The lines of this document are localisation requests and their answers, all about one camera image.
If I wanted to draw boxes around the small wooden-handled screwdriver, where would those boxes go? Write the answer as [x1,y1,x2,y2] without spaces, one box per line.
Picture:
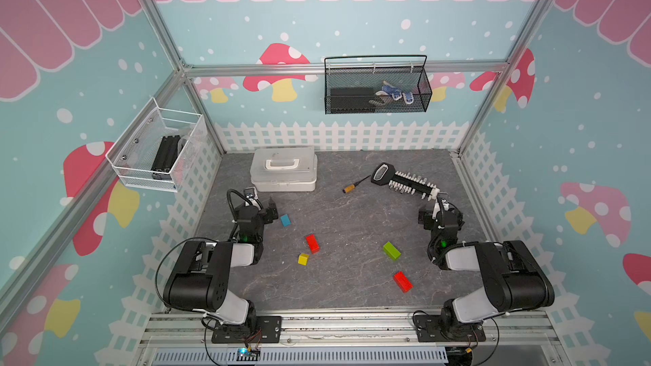
[342,176,371,194]

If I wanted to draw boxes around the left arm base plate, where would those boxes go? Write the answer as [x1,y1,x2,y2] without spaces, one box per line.
[211,316,282,345]

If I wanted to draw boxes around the yellow small block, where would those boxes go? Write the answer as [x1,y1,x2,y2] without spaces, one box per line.
[298,253,310,266]

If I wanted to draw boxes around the white wire wall basket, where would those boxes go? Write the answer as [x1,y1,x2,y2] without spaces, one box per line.
[106,98,207,192]

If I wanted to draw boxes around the black box in white basket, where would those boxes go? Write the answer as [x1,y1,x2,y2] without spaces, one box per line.
[151,136,181,181]

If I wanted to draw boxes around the blue white item in basket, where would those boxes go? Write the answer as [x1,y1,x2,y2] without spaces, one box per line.
[376,81,415,106]

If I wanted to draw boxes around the black wire wall basket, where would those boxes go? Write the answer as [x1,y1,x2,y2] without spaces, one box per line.
[323,54,432,115]

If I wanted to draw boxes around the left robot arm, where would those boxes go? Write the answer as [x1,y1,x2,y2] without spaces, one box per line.
[154,187,279,333]

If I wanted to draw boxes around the red block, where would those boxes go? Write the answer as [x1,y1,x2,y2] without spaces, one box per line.
[306,235,320,254]
[393,271,413,293]

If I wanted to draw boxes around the green rectangular block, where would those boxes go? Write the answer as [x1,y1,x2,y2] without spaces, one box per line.
[382,242,402,261]

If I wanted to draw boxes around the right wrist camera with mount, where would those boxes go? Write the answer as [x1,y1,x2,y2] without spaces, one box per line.
[433,192,449,214]

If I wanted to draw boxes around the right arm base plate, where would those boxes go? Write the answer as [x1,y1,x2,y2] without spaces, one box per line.
[412,310,486,346]

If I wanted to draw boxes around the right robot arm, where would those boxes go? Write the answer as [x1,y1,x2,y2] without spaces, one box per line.
[418,205,555,330]

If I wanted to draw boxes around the white plastic storage box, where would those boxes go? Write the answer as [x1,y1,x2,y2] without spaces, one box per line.
[250,146,318,192]

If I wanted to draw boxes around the small green-lit circuit board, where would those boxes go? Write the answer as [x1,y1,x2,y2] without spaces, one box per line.
[237,347,261,363]

